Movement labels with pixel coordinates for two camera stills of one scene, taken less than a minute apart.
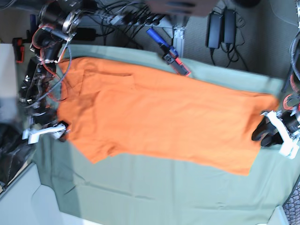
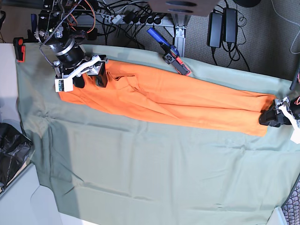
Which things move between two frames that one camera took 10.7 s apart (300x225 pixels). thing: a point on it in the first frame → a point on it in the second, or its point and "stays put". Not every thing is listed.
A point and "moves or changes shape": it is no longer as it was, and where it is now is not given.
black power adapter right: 229,26 stays put
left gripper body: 59,130 → 93,66
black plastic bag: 15,153 stays put
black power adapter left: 214,30 stays put
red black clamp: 19,49 stays put
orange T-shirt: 110,108 moves or changes shape
